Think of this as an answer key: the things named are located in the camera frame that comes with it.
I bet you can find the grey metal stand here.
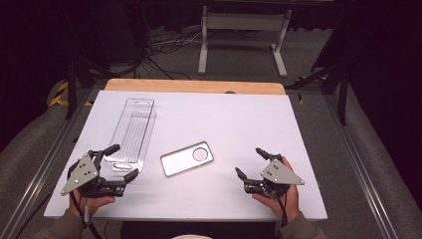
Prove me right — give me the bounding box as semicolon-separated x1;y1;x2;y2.
197;4;293;79

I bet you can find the bundle of floor cables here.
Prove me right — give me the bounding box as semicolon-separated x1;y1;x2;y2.
133;29;204;82

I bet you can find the black stand leg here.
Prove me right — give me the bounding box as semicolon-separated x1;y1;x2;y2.
64;59;112;121
285;61;353;126

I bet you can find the grey phone case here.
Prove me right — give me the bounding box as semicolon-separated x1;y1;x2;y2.
159;140;215;178

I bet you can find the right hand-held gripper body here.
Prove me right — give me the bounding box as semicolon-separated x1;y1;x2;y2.
243;152;306;197

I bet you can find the person's left hand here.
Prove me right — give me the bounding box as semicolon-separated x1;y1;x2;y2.
69;188;116;218

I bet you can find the wooden table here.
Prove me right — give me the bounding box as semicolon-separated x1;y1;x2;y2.
105;78;287;96

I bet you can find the person's right hand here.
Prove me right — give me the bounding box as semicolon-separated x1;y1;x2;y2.
252;156;302;223

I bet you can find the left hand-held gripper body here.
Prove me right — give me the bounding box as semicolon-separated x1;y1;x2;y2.
60;149;127;199

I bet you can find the aluminium floor rail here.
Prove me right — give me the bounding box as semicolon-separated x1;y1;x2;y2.
0;89;98;239
321;94;400;239

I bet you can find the white board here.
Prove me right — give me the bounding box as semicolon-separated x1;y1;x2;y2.
43;90;328;223

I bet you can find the white rounded object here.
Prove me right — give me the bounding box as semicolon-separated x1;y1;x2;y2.
170;233;213;239

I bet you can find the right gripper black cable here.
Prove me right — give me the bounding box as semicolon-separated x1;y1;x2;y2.
271;191;289;230

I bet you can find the clear plastic tray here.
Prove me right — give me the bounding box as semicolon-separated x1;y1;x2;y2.
104;98;157;174

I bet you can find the yellow black floor tape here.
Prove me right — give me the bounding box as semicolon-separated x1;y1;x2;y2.
49;81;95;108

